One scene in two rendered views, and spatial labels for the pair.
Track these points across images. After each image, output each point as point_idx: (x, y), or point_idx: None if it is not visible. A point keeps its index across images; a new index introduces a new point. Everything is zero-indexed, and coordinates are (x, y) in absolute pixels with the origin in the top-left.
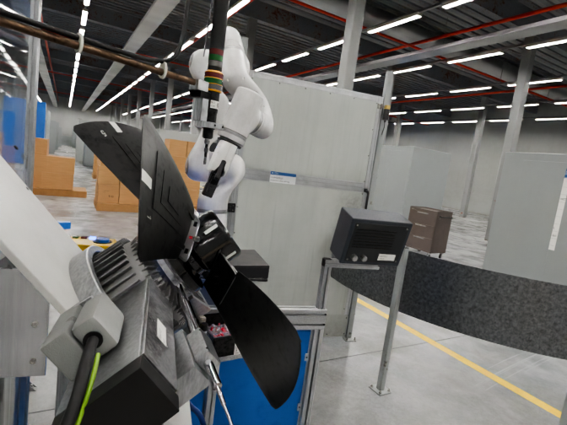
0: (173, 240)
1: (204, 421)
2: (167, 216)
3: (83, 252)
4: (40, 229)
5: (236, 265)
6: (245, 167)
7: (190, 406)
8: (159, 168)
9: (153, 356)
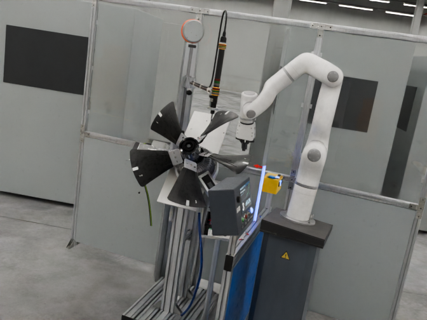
0: (169, 135)
1: (200, 250)
2: (166, 126)
3: None
4: (205, 140)
5: (269, 214)
6: (308, 152)
7: (198, 233)
8: (166, 113)
9: (142, 146)
